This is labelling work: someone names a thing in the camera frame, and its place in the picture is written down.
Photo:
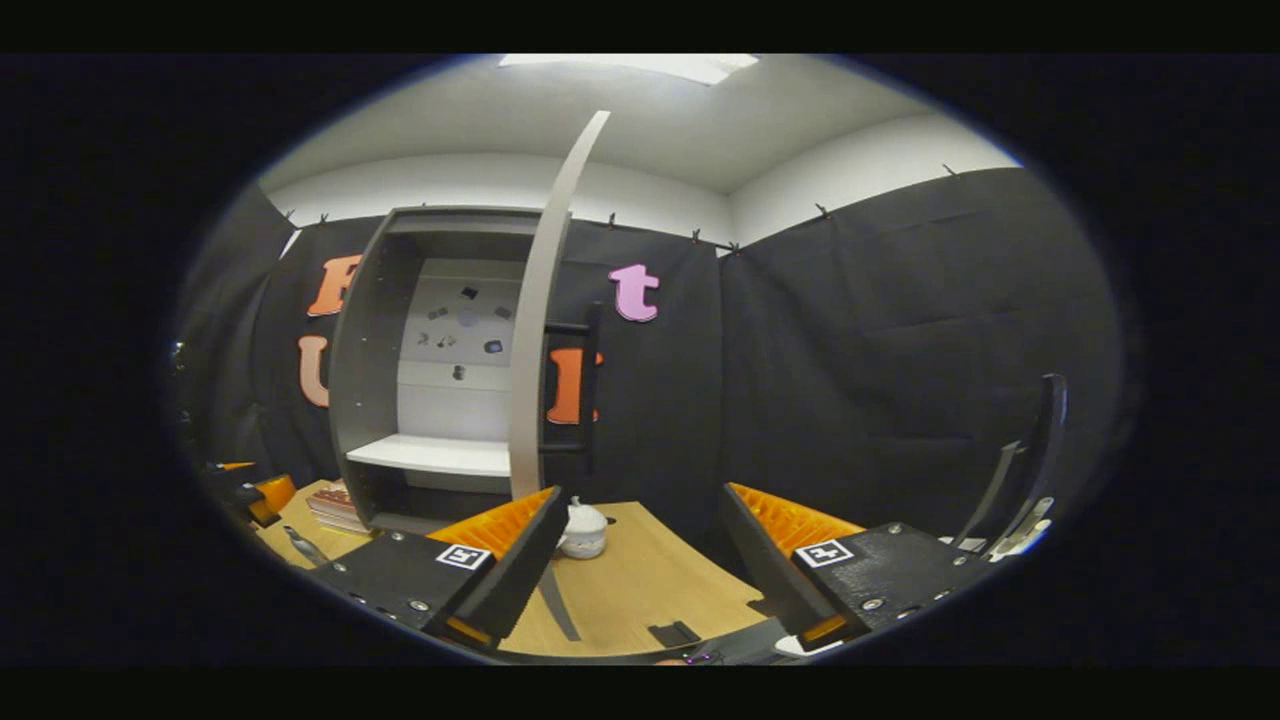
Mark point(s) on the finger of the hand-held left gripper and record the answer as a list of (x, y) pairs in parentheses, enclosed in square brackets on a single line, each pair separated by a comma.
[(250, 495), (228, 467)]

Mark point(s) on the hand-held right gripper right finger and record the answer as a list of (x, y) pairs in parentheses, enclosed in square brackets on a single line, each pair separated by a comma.
[(765, 570)]

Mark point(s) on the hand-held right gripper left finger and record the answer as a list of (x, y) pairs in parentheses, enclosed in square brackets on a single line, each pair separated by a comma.
[(520, 570)]

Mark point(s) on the grey cabinet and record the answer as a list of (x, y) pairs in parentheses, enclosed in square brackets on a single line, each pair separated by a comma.
[(360, 380)]

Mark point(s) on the white cabinet door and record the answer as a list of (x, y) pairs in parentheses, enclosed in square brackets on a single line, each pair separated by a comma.
[(530, 380)]

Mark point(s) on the white cabinet shelf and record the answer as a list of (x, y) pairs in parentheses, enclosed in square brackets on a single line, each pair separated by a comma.
[(430, 455)]

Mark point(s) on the white lidded jar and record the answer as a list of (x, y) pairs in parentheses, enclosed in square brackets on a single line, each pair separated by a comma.
[(585, 535)]

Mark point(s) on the stack of books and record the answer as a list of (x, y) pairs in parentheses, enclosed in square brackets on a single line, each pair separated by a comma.
[(335, 508)]

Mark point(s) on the black backdrop cloth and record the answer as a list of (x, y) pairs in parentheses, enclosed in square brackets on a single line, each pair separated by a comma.
[(850, 380)]

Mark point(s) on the black curved stand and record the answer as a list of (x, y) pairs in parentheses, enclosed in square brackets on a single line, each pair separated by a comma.
[(1050, 440)]

